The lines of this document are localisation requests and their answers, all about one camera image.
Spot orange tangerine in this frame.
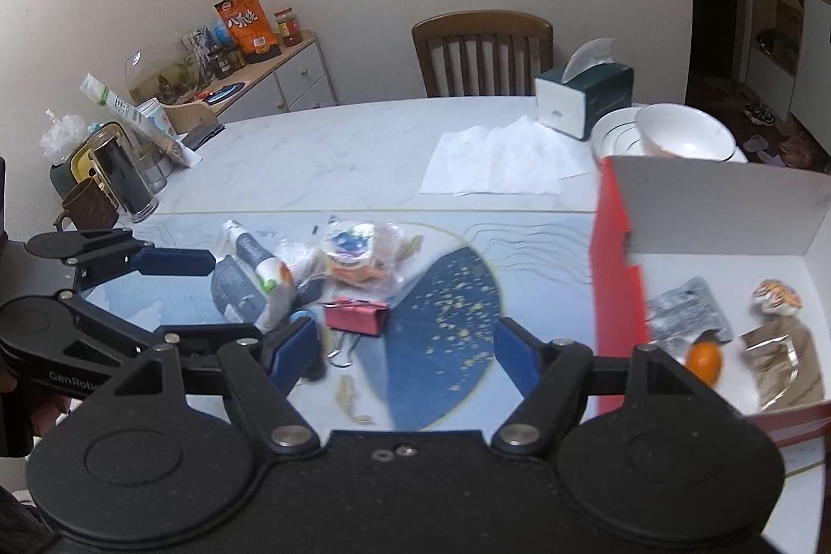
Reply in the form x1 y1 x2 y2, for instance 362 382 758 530
685 342 722 387

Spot cartoon face plush toy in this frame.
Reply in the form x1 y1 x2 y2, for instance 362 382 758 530
752 280 803 316

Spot small blue label bottle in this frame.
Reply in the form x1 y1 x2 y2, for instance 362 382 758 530
290 309 325 383

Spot glass jar dark contents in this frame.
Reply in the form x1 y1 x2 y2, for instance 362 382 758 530
89 128 158 224

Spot dark brown mug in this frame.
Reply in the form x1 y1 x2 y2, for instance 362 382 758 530
53 179 118 232

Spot pink binder clip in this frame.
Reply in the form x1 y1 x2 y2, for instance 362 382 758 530
324 298 390 337

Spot silver foil packet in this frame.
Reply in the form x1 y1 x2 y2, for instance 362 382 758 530
647 277 734 359

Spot bagged cartoon snack cake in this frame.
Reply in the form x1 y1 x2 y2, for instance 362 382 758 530
315 217 424 296

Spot red cardboard box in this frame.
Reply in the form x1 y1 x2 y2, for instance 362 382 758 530
589 157 829 445

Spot white paper napkins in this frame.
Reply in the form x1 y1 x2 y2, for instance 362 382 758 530
420 117 593 195

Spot white wooden sideboard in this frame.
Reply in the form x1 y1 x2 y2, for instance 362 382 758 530
206 30 338 124

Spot brown foil packet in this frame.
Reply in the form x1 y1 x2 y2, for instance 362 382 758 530
741 316 825 413

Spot stacked white plates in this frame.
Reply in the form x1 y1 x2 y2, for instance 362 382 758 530
590 105 746 165

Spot orange snack bag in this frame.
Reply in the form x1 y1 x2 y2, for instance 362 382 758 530
214 0 280 63

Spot red lid sauce jar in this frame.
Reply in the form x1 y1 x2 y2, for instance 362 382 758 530
275 7 303 46

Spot white bowl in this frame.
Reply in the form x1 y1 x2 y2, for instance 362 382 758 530
635 104 736 161

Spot green white tissue box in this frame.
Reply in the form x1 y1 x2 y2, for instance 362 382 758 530
534 38 634 141

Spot wooden dining chair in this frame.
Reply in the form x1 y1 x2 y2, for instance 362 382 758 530
411 10 555 97

